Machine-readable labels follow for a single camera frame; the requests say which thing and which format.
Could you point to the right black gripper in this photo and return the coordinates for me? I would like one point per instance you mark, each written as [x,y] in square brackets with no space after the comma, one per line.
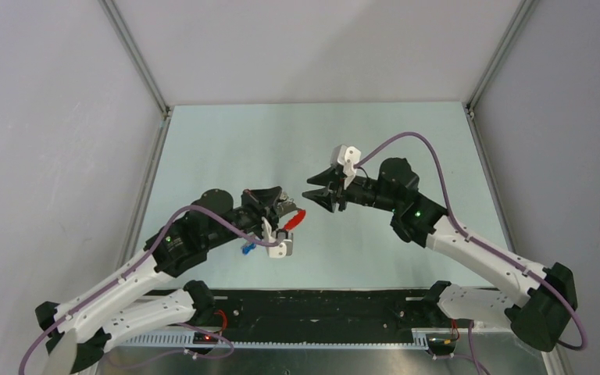
[323,197]

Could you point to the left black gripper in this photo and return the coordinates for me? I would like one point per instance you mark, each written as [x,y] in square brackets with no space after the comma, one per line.
[267,199]

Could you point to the blue key tag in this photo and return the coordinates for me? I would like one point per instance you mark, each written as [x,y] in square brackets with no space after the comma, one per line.
[247,248]

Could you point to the metal key holder red handle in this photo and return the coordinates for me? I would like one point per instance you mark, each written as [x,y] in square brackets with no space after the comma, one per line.
[291,215]

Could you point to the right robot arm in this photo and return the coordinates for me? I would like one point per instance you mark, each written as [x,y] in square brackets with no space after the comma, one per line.
[534,301]

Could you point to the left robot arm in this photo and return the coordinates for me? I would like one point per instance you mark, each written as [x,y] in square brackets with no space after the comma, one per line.
[78,333]

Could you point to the left controller board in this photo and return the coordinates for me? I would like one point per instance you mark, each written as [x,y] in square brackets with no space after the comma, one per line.
[204,339]

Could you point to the controller board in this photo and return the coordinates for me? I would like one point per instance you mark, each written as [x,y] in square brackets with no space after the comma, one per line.
[441,348]
[204,339]

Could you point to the right controller board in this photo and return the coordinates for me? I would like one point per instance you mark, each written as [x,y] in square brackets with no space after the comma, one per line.
[441,348]

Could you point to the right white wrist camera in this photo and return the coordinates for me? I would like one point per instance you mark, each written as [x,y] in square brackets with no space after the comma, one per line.
[347,157]

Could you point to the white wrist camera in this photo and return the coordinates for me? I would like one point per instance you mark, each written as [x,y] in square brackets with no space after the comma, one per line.
[278,243]
[347,157]

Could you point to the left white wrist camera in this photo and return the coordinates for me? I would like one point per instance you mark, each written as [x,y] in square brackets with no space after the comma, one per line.
[278,243]

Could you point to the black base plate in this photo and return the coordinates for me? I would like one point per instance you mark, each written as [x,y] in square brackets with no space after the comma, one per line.
[323,317]

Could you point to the left aluminium frame post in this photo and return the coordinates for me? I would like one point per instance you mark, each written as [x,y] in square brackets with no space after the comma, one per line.
[130,46]

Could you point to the aluminium frame post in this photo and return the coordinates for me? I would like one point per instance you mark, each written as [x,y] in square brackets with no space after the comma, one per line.
[504,46]
[130,46]

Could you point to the right aluminium frame post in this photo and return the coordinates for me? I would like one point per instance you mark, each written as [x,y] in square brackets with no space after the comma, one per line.
[504,46]

